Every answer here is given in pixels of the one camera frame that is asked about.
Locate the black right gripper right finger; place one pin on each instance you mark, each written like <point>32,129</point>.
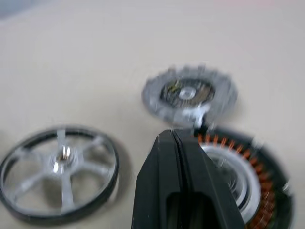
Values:
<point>209,190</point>

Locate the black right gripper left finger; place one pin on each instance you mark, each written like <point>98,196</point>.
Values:
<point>157,181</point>

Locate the black motor housing copper windings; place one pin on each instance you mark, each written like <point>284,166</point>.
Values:
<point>267,181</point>

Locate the silver toothed motor lid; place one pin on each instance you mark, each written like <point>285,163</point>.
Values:
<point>221,88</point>

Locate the silver spoked rotor black rim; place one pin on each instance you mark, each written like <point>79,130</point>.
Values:
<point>63,155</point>

